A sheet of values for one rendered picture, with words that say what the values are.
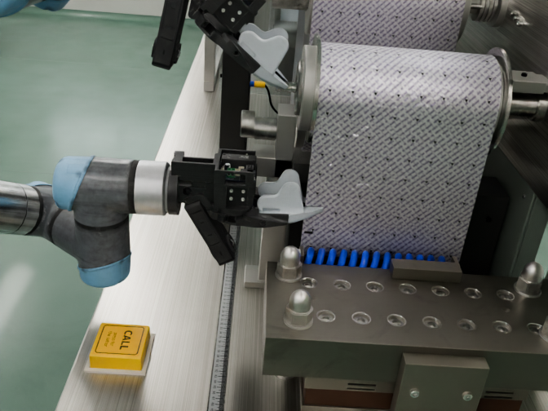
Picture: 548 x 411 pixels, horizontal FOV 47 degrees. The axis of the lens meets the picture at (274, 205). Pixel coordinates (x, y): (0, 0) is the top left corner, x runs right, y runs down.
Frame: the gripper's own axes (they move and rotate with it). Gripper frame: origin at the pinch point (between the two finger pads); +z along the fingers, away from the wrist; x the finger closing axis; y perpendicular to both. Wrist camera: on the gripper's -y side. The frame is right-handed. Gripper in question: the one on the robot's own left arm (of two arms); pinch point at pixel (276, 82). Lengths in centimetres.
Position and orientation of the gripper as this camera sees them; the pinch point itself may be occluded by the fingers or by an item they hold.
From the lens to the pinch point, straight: 85.4
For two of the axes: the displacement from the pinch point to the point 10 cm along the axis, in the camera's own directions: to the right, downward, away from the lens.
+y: 7.0, -6.2, -3.5
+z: 7.1, 6.2, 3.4
